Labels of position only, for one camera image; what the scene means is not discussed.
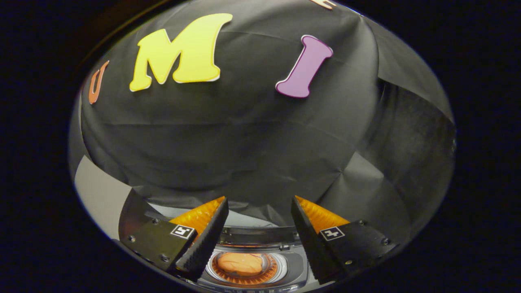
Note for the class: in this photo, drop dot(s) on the grey washing machine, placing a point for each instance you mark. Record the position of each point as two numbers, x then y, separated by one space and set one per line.
295 268

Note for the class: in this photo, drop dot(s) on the orange polo shirt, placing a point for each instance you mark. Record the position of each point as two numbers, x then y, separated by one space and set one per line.
240 263

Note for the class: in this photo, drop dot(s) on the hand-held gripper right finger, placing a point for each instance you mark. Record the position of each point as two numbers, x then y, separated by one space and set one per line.
313 248

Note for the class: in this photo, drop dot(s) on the dark washing machine lid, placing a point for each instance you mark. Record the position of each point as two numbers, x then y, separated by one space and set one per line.
260 236

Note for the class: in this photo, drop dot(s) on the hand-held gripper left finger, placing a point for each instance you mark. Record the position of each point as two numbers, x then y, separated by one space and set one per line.
203 248

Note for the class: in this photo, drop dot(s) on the grey cabinet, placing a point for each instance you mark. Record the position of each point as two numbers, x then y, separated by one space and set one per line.
97 191

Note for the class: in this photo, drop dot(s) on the black backdrop cloth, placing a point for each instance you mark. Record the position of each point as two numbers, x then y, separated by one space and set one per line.
244 134

